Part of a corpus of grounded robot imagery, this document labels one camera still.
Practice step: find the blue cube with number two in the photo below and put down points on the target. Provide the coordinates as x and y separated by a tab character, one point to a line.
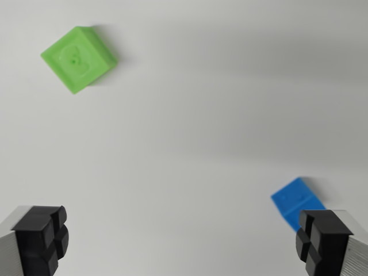
296	199

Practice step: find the black silver gripper left finger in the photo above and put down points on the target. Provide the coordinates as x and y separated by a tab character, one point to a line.
31	235

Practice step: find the green cube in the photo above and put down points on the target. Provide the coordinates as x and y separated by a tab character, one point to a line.
77	60

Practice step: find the black silver gripper right finger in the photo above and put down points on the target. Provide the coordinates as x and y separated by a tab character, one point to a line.
330	241

